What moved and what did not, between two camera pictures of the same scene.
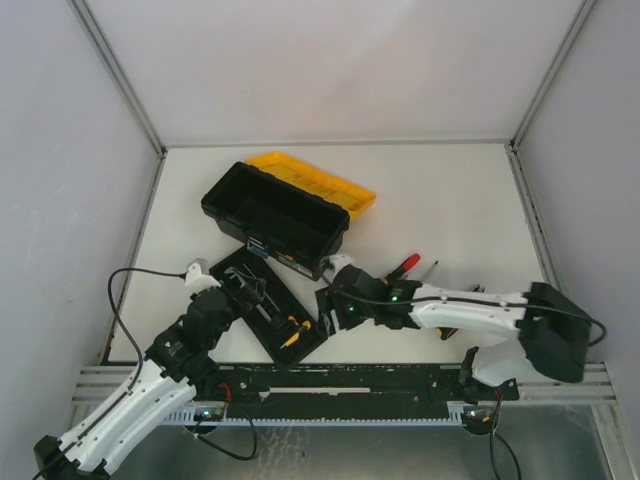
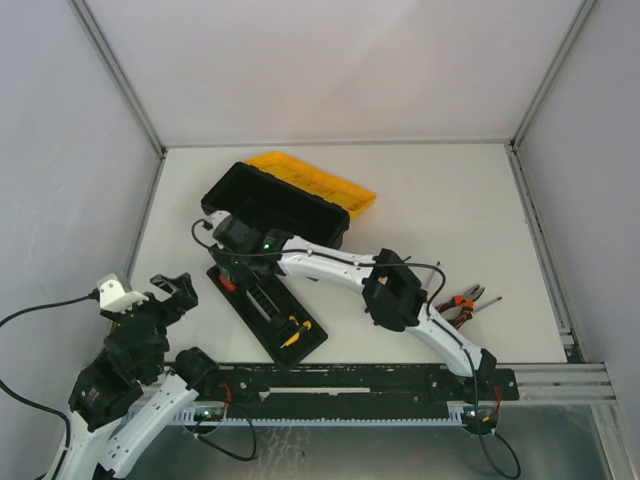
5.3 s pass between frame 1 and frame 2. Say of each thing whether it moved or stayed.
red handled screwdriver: moved
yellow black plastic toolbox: stayed
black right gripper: moved
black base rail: stayed
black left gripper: moved
